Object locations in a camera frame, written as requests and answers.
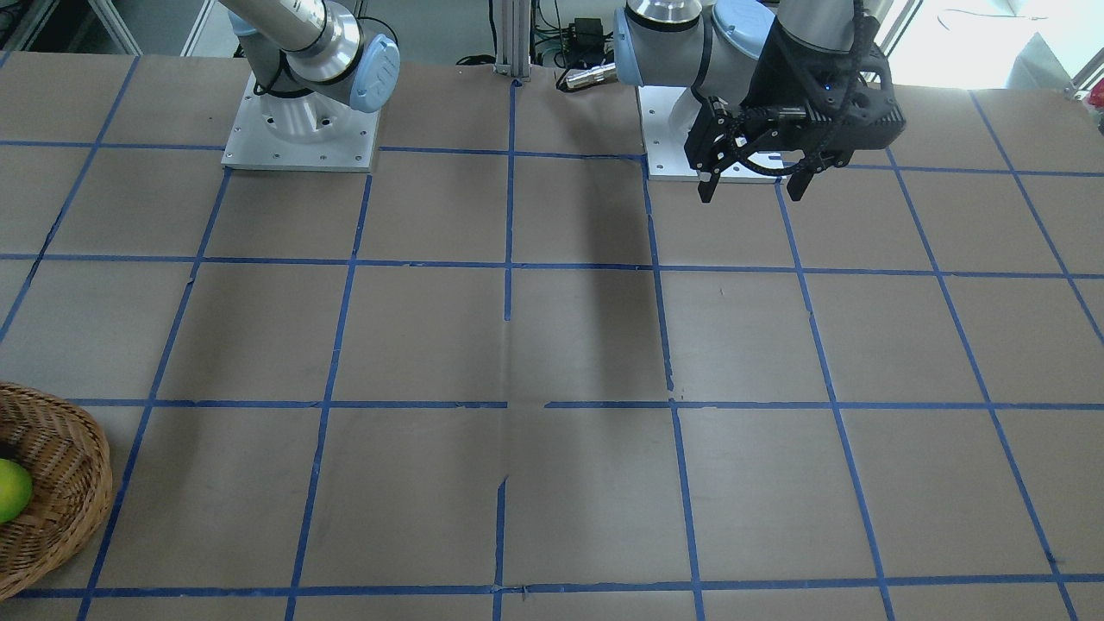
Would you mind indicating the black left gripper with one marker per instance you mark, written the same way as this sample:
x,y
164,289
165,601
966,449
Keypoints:
x,y
783,76

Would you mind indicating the green apple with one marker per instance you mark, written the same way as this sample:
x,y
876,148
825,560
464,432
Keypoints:
x,y
16,490

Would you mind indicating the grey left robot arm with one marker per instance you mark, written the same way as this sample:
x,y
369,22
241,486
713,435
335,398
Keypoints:
x,y
712,50

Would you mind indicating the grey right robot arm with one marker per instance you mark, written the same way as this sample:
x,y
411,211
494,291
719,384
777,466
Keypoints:
x,y
296,48

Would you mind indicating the woven wicker basket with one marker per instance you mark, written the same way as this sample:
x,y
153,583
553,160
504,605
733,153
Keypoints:
x,y
66,452

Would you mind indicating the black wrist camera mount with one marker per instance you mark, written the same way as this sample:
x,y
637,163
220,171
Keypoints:
x,y
791,74

